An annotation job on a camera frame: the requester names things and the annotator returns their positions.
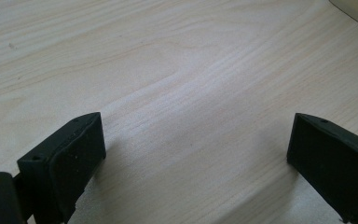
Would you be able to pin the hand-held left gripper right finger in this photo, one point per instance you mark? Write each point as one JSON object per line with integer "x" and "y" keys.
{"x": 332, "y": 161}

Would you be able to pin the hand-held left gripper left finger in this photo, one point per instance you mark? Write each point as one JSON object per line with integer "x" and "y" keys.
{"x": 65, "y": 161}

